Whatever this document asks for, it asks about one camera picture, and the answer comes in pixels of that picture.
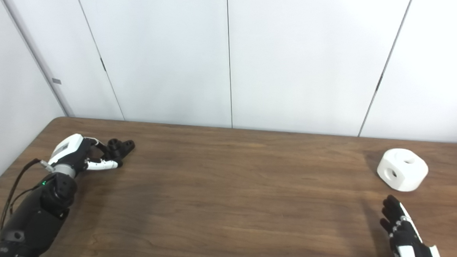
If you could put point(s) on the small grey wall clip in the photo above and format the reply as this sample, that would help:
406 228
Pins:
56 81

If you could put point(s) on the black flanged holder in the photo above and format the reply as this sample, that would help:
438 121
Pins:
123 147

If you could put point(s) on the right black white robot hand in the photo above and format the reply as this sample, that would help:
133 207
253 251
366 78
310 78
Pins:
405 236

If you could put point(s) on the round white plastic piece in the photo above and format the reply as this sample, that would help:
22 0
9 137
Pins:
408 175

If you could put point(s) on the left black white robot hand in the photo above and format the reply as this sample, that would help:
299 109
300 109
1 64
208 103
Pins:
67 147

